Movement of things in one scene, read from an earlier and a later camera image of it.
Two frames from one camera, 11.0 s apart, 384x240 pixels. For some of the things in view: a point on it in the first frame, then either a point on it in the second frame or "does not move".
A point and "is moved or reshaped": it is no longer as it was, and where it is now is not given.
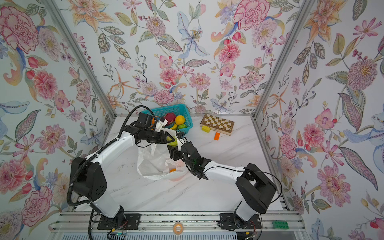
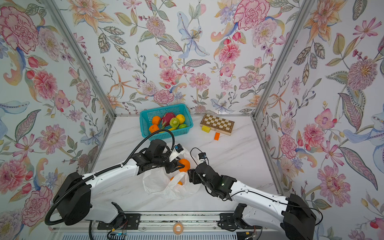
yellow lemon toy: [180, 120] does not move
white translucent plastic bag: [154, 162] is moved or reshaped
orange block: [216, 136] does not move
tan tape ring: [174, 230] does not move
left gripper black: [164, 137] to [173, 166]
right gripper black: [174, 153] to [193, 176]
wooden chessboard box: [217, 124] does not move
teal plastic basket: [179, 109] does not move
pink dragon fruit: [170, 117] does not move
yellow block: [206, 128] does not move
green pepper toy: [174, 143] is moved or reshaped
